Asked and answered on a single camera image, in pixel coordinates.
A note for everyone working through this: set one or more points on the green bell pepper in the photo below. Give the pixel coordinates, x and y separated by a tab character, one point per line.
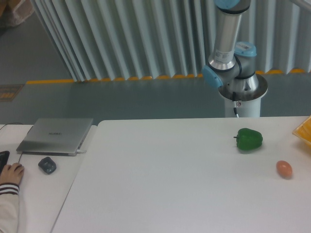
248	139

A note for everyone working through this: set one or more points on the brown egg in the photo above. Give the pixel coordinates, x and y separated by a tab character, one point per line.
284	169

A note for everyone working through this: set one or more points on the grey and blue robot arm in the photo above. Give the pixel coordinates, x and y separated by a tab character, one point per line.
228	48

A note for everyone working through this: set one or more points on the person's hand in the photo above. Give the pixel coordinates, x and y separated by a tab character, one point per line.
12	174

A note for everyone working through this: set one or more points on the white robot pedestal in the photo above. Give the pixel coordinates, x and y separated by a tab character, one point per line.
242	97

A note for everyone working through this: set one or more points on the dark grey small device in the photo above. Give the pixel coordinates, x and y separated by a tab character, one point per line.
47	165

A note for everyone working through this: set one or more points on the white striped sleeve forearm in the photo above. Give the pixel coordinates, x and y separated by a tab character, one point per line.
9	207

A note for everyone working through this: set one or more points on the black keyboard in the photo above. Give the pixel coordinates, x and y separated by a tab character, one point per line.
4	155

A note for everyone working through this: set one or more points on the silver closed laptop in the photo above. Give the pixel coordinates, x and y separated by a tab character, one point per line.
55	136

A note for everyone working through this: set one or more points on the white corrugated folding partition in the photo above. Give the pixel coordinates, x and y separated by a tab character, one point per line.
99	39

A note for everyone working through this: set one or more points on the yellow plastic tray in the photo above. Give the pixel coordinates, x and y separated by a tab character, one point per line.
303	131

